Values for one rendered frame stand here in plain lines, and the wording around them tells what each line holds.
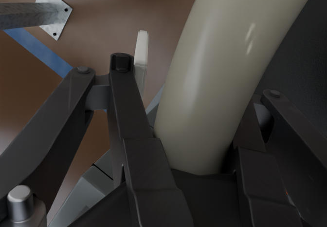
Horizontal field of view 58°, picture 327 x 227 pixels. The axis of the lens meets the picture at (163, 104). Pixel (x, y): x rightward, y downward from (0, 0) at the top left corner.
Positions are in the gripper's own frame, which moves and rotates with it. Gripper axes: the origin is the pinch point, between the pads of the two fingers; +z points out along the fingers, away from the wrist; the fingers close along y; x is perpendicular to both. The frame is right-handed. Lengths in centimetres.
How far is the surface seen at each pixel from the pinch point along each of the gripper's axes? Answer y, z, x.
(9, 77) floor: -78, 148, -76
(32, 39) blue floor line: -62, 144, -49
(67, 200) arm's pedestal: -17, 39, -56
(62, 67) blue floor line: -44, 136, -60
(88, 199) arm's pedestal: -11, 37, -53
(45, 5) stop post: -52, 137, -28
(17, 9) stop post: -58, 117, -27
